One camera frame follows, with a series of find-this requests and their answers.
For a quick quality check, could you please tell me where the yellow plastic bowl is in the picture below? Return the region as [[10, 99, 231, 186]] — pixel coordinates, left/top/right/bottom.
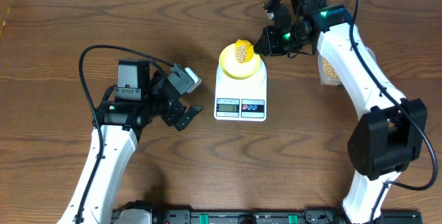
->
[[219, 44, 261, 80]]

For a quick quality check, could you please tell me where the black cable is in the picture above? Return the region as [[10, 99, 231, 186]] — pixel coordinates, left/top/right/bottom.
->
[[73, 44, 175, 224], [264, 0, 439, 224]]

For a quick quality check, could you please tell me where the pile of soybeans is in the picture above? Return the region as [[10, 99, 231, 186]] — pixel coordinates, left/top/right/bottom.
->
[[235, 44, 247, 64]]

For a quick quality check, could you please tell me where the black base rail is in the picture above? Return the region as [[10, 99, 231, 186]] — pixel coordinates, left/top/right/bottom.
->
[[112, 200, 424, 224]]

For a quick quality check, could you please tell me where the white digital kitchen scale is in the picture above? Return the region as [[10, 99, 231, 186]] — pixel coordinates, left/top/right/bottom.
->
[[213, 58, 267, 122]]

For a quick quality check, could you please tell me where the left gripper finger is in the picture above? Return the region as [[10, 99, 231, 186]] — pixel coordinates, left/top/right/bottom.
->
[[186, 105, 204, 119], [174, 115, 193, 131]]

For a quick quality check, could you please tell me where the left black cable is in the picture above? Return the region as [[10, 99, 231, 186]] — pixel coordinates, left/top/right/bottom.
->
[[73, 44, 175, 224]]

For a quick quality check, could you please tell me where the yellow measuring scoop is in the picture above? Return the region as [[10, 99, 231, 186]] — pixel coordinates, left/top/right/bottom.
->
[[234, 39, 254, 64]]

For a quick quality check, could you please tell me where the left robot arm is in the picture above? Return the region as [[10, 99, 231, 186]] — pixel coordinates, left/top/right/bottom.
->
[[59, 59, 202, 223]]

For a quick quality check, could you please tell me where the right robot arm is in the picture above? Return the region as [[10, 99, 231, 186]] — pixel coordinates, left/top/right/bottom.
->
[[254, 0, 428, 223]]

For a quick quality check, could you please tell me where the clear plastic container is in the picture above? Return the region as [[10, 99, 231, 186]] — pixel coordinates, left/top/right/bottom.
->
[[318, 45, 375, 90]]

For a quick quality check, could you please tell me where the right black cable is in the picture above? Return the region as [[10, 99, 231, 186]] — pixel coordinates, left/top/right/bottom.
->
[[264, 0, 439, 224]]

